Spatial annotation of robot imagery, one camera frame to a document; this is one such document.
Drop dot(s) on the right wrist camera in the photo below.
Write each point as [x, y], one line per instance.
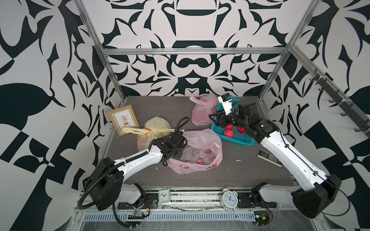
[226, 101]

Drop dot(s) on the red textured fruit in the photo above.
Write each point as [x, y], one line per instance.
[229, 134]

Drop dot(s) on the left circuit board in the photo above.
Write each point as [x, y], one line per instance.
[137, 214]

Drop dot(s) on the circuit board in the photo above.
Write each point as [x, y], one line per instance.
[263, 219]
[137, 214]

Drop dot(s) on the wooden picture frame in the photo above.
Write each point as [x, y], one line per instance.
[122, 118]

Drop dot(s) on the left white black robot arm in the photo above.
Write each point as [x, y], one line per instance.
[106, 184]

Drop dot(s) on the small pink plastic bag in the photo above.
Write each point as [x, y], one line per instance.
[204, 107]

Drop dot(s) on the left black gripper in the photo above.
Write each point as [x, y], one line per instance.
[178, 155]

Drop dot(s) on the round red apple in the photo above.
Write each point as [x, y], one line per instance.
[241, 130]

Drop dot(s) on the wall hook rail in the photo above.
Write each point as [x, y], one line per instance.
[340, 99]

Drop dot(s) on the yellow plastic bag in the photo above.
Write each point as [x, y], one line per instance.
[156, 127]

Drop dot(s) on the right circuit board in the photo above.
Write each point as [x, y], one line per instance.
[263, 219]

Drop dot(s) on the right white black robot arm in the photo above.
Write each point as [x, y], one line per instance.
[316, 190]

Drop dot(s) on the round silver alarm clock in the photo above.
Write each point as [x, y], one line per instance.
[229, 199]

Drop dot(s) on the large pink plastic bag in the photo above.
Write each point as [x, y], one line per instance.
[203, 152]

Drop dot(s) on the white slotted cable duct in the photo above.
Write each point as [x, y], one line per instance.
[248, 216]

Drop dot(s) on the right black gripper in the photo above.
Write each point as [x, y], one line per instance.
[220, 115]

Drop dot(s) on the teal plastic basket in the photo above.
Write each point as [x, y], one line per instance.
[239, 139]

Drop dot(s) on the grey calculator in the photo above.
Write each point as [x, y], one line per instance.
[269, 158]

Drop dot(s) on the small teal square clock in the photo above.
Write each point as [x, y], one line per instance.
[164, 196]

